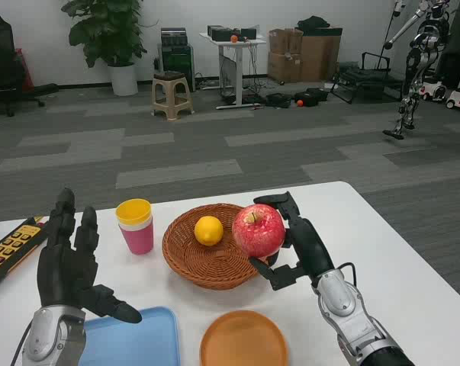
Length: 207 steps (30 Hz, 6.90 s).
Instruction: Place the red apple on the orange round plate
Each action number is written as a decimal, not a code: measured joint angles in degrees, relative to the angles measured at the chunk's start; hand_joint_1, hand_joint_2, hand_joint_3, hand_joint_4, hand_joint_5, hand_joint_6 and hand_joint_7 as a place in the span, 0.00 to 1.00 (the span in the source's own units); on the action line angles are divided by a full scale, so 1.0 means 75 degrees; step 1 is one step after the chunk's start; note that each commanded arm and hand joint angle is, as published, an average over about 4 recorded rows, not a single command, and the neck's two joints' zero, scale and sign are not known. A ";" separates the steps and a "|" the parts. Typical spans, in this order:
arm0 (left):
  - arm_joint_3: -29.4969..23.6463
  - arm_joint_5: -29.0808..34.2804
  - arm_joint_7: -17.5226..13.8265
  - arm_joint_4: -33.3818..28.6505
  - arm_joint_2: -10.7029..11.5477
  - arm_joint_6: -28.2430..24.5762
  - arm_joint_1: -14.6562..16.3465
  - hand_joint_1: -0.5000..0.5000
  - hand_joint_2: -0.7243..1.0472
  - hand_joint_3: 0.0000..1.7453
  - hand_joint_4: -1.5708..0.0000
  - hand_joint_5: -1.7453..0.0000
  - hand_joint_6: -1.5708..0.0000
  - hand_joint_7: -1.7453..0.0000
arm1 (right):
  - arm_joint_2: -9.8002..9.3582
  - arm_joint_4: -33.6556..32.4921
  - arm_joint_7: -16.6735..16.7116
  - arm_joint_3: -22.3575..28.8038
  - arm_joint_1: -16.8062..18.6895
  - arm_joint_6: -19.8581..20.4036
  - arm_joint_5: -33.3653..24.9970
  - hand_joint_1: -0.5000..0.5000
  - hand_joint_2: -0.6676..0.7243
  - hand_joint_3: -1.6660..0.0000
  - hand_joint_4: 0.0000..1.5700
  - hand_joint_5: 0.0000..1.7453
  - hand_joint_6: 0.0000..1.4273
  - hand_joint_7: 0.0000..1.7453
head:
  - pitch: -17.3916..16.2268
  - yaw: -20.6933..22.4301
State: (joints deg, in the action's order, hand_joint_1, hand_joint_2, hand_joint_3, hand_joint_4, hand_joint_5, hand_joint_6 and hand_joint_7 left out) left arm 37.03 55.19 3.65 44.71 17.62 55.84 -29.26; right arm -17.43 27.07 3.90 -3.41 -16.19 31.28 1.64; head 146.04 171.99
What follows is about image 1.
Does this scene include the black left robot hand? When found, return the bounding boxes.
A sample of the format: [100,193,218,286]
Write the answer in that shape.
[37,187,143,325]

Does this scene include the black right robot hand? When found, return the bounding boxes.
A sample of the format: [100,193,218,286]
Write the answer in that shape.
[248,191,336,292]

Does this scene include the red apple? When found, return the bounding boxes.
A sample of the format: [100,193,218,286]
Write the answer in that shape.
[231,204,287,260]

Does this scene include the orange round plate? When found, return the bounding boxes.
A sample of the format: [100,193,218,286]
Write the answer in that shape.
[199,310,290,366]

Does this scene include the yellow black remote controller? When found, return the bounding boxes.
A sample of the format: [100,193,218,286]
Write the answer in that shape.
[0,216,50,294]

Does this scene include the pink plastic cup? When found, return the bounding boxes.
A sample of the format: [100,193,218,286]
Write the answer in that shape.
[118,223,155,255]

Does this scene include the white plastic cup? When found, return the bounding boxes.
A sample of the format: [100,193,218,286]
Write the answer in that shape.
[117,217,154,231]

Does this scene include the yellow plastic cup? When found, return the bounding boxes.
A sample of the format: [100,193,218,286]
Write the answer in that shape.
[115,198,153,224]

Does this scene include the brown wicker basket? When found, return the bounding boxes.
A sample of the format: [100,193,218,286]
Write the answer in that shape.
[161,203,288,291]

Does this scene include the yellow lemon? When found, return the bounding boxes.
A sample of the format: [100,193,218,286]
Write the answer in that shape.
[194,216,224,247]

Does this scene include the blue plastic tray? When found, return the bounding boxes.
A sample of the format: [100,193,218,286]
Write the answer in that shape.
[76,306,182,366]

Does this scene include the small black floor bag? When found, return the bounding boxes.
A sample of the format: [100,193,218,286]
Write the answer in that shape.
[265,92,293,109]

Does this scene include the large black floor bag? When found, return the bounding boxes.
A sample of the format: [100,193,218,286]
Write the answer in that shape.
[294,87,332,106]

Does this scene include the black folding cart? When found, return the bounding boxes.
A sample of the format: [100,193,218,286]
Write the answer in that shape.
[330,51,407,105]

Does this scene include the closed cardboard box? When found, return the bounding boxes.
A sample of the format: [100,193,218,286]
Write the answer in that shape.
[267,51,303,84]

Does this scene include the tall cardboard box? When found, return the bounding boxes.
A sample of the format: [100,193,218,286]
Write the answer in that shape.
[300,27,344,82]

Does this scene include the beige plastic stool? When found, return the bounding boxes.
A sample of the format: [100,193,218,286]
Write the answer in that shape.
[150,71,195,122]

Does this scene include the small open cardboard box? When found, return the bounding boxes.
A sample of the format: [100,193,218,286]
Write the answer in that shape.
[268,27,304,55]

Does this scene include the white standing desk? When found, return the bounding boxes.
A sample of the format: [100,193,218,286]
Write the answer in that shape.
[198,31,267,111]

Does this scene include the black office chair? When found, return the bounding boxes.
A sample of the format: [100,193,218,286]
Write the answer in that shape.
[0,3,46,117]

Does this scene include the black bag on boxes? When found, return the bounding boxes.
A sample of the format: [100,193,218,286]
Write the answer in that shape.
[297,15,332,32]

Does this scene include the black green computer case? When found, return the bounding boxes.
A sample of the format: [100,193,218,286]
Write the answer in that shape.
[159,43,197,93]

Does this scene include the large black box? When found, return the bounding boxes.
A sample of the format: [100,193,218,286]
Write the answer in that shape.
[207,24,233,42]

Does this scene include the silver humanoid robot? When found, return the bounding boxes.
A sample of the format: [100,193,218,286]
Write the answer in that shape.
[381,0,452,142]

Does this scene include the green potted plant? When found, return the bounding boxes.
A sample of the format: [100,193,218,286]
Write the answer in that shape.
[60,0,149,69]

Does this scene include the black crate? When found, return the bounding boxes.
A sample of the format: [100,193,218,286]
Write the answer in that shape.
[160,27,188,47]

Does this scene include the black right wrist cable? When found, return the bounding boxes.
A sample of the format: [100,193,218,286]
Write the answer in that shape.
[336,262,359,287]

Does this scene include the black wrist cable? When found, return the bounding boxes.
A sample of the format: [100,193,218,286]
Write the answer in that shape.
[9,319,34,366]
[336,262,359,287]

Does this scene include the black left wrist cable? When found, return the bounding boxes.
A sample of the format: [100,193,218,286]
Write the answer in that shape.
[9,319,34,366]

